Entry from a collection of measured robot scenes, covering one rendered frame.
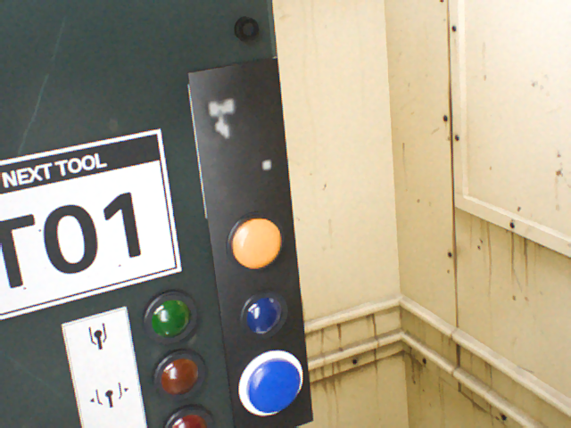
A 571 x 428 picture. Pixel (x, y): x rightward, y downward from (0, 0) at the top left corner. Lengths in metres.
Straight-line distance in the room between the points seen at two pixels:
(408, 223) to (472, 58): 0.41
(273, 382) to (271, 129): 0.13
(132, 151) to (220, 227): 0.06
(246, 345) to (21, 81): 0.17
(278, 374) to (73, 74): 0.18
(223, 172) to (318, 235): 1.27
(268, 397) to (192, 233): 0.10
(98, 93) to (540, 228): 1.06
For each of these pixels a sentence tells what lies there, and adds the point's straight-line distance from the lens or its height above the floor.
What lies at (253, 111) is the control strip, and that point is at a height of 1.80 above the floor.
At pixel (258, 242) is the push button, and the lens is 0.43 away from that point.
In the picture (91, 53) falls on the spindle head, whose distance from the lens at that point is 0.39.
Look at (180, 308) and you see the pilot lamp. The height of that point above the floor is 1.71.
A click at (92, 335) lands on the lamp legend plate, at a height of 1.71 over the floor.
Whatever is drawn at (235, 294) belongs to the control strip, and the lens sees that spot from 0.44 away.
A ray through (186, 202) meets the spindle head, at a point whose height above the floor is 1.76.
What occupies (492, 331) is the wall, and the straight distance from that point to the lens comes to 1.60.
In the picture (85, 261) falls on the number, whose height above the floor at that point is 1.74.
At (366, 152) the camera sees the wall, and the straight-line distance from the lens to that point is 1.69.
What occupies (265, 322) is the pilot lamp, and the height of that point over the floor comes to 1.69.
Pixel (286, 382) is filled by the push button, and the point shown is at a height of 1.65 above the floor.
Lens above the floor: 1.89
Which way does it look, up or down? 20 degrees down
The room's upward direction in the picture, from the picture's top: 6 degrees counter-clockwise
